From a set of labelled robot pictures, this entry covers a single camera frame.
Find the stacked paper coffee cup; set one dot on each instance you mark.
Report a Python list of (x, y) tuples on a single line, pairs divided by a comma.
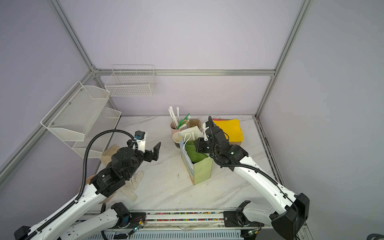
[(176, 139)]

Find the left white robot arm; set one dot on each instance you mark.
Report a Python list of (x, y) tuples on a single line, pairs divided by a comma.
[(52, 227)]

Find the aluminium frame rail base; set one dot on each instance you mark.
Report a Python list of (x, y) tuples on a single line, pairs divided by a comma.
[(176, 225)]

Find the brown pulp cup carriers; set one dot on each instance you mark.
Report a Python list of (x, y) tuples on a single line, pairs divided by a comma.
[(194, 123)]

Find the white mesh two-tier shelf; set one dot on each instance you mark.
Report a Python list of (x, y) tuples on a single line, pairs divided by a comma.
[(80, 115)]

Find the cardboard napkin box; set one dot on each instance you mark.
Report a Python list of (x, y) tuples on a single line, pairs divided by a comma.
[(235, 143)]

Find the yellow napkin stack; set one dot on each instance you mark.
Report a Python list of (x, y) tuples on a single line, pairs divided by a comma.
[(232, 129)]

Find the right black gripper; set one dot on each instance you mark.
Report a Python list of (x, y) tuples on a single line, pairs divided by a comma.
[(198, 141)]

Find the pink straw holder cup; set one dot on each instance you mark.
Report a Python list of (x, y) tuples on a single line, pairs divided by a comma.
[(173, 128)]

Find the green napkin stack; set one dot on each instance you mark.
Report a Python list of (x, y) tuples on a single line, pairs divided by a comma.
[(194, 156)]

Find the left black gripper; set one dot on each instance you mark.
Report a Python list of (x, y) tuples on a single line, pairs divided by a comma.
[(148, 157)]

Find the green paper gift bag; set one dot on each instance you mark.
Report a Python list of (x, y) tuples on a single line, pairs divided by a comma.
[(200, 171)]

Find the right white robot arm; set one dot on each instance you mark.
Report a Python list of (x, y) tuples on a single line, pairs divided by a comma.
[(289, 211)]

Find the white wire basket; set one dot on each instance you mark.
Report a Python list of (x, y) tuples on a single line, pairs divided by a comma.
[(131, 81)]

